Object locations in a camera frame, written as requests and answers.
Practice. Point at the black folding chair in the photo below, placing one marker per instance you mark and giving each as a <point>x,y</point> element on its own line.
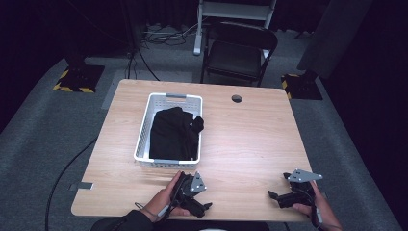
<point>237,54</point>

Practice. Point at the grey hanging panel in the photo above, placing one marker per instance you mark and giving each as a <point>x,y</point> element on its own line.
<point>333,35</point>

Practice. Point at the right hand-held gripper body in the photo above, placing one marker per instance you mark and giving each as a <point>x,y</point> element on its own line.
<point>300,189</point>

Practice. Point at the person's left hand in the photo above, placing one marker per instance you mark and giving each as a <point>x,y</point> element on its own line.
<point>163,200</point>

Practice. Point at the grey tape strip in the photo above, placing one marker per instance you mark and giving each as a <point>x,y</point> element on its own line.
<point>83,185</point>

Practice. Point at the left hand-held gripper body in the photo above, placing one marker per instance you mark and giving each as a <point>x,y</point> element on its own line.
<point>189,192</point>

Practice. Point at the white metal frame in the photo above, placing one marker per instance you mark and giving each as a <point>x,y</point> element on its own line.
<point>231,9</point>

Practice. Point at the white plastic basket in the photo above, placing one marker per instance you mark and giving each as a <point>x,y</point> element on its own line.
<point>154,109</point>

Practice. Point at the black garment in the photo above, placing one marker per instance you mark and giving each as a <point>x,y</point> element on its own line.
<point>174,134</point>

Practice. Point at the striped stand base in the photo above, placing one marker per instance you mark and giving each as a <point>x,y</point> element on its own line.
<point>80,78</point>
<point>301,86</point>

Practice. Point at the person's right hand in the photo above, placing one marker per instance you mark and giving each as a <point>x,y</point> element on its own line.
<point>320,205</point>

